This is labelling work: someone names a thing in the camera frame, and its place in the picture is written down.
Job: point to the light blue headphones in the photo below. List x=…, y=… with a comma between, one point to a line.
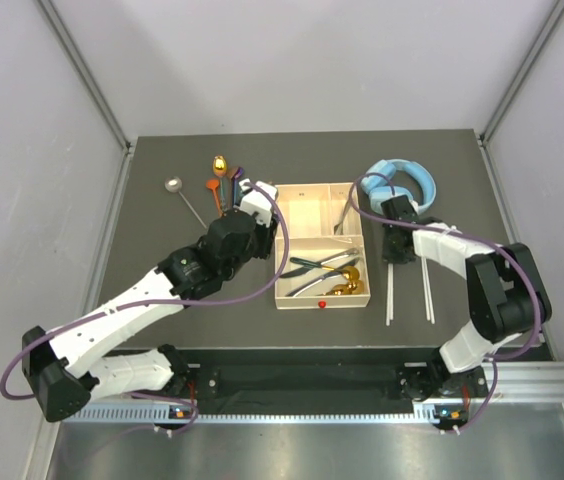
x=379, y=185

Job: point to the iridescent blue purple spoon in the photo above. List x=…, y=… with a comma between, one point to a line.
x=239, y=191

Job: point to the ornate gold spoon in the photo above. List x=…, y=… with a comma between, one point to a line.
x=349, y=288

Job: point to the dark teal handled knife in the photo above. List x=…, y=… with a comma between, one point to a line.
x=301, y=266

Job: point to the plain gold spoon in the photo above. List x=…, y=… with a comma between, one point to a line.
x=350, y=273

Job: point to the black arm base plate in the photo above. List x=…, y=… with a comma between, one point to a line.
x=389, y=381

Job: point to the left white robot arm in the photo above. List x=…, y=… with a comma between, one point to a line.
x=70, y=366

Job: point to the silver round ladle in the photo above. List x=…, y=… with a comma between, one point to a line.
x=174, y=185

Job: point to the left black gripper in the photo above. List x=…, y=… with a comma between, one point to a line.
x=267, y=233

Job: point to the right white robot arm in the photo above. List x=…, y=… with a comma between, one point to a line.
x=506, y=295

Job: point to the aluminium frame post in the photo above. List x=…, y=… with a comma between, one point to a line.
x=540, y=40
x=76, y=59

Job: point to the silver knife lower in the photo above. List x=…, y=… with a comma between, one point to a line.
x=320, y=279

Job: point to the slotted cable duct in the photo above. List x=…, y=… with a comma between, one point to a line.
x=136, y=412

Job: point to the rose copper spoon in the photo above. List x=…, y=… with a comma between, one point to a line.
x=232, y=177

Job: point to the orange silicone spoon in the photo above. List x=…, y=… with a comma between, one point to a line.
x=213, y=185

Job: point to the left aluminium frame post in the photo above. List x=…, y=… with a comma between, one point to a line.
x=76, y=59

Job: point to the right aluminium frame post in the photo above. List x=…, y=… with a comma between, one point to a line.
x=540, y=40

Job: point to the cream divided utensil box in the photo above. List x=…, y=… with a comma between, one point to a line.
x=311, y=211

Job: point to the silver fork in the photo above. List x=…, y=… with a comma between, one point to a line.
x=342, y=224

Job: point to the white chopstick inner right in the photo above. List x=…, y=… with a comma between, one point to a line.
x=427, y=291

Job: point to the aluminium front rail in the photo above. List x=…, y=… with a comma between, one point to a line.
x=515, y=381

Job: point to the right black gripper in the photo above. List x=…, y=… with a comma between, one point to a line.
x=388, y=254

